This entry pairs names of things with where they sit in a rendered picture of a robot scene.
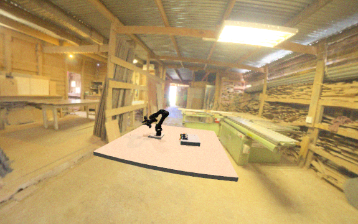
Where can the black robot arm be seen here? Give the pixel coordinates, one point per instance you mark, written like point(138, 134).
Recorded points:
point(158, 126)

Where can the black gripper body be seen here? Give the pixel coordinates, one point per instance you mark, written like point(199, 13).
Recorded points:
point(149, 121)

